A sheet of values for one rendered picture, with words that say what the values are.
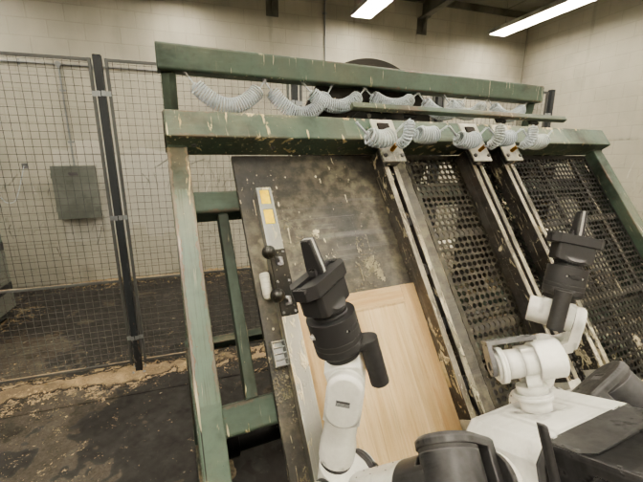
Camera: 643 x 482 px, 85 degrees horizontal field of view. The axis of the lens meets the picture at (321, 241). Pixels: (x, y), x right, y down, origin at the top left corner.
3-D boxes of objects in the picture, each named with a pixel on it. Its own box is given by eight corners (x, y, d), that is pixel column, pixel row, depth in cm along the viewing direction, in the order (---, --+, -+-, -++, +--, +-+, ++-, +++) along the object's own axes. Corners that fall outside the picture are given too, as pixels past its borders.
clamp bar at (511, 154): (595, 406, 129) (673, 407, 108) (474, 140, 167) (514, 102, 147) (611, 399, 133) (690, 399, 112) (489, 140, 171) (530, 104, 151)
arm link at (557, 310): (584, 287, 88) (572, 330, 89) (535, 275, 94) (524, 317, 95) (590, 289, 79) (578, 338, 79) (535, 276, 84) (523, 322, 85)
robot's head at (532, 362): (577, 395, 59) (564, 341, 60) (514, 403, 60) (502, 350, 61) (556, 383, 65) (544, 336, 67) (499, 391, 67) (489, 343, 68)
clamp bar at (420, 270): (465, 467, 104) (534, 483, 83) (358, 137, 142) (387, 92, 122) (490, 455, 108) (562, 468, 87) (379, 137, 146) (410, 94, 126)
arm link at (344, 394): (334, 342, 67) (327, 399, 71) (327, 374, 58) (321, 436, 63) (367, 348, 66) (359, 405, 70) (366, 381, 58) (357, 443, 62)
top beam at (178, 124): (166, 155, 111) (164, 135, 103) (163, 129, 115) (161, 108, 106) (593, 156, 198) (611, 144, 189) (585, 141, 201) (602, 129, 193)
